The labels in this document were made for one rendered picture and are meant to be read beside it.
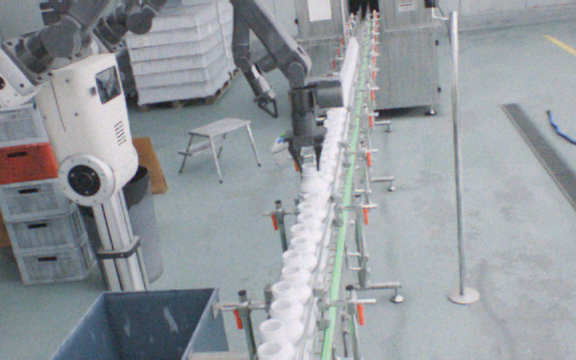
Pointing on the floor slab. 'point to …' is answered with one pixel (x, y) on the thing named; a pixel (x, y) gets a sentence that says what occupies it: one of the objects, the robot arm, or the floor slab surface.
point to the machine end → (393, 10)
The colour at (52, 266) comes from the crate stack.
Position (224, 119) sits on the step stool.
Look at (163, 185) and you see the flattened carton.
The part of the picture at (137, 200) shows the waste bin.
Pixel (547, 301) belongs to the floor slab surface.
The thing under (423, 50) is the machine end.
